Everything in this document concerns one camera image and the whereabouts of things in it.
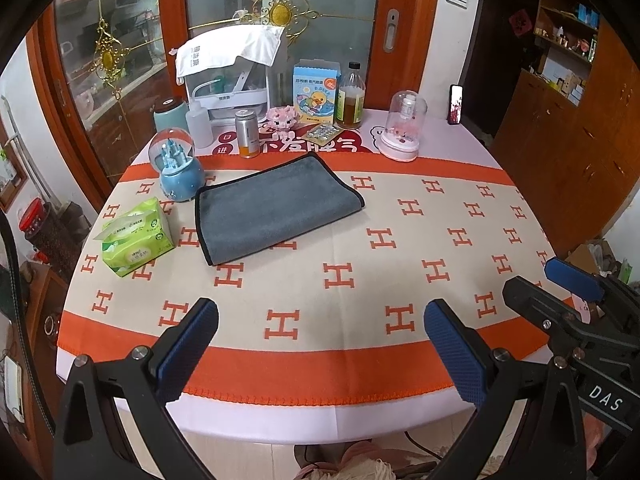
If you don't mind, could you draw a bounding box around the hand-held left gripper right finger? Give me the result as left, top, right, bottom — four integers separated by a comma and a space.
424, 299, 588, 480

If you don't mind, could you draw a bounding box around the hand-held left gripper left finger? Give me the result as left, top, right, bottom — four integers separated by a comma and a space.
52, 298, 219, 480

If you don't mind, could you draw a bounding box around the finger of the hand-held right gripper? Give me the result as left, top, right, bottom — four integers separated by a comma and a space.
502, 277, 603, 361
544, 257, 640, 311

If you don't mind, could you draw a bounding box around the grey towel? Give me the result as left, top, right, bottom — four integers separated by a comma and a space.
194, 151, 366, 267

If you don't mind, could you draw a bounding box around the cardboard box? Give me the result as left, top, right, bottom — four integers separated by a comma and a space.
565, 239, 632, 281

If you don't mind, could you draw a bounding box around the green tissue pack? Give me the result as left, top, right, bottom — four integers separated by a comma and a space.
101, 197, 176, 278

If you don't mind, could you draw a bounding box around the wooden shelf cabinet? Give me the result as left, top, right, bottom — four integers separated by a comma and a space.
492, 0, 640, 261

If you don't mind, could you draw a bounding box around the person's pink clothing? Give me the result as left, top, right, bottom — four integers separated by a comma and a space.
294, 441, 441, 480

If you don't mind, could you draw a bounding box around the orange patterned table blanket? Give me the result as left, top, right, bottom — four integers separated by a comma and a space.
56, 152, 576, 407

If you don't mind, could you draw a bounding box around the blue castle snow globe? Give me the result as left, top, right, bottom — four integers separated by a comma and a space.
148, 127, 206, 202

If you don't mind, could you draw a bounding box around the red lid jar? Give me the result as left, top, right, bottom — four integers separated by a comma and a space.
19, 197, 51, 242

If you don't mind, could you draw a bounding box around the smartphone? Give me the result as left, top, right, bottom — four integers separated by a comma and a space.
446, 84, 464, 126

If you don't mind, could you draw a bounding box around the white squeeze bottle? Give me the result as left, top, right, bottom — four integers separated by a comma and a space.
185, 101, 215, 150

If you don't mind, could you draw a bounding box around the silver can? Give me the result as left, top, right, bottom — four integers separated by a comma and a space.
235, 108, 260, 159

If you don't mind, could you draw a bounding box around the pink dome humidifier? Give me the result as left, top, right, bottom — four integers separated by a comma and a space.
376, 90, 430, 162

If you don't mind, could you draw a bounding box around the teal thermos cup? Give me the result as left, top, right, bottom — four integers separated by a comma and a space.
153, 97, 190, 137

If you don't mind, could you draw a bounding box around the pink block toy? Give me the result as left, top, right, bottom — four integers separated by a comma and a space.
265, 105, 300, 134

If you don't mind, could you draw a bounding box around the pill blister pack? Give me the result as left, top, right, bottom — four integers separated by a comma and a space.
302, 122, 335, 144

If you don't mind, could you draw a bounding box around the white countertop appliance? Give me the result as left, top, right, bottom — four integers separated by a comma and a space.
185, 30, 291, 123

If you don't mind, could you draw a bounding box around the red paper door decoration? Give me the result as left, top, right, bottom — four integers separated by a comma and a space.
509, 10, 532, 37

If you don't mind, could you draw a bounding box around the glass bottle with amber liquid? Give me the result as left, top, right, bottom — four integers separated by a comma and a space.
336, 62, 365, 129

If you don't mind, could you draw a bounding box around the blue duck print box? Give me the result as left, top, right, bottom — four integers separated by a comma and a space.
292, 60, 342, 126

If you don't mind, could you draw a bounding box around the white cloth bag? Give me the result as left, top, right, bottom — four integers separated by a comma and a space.
176, 25, 285, 86

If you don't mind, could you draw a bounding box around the glass sliding door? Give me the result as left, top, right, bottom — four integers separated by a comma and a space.
30, 0, 443, 181

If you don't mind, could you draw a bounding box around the silver door handle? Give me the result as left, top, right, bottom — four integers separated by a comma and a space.
384, 8, 401, 53

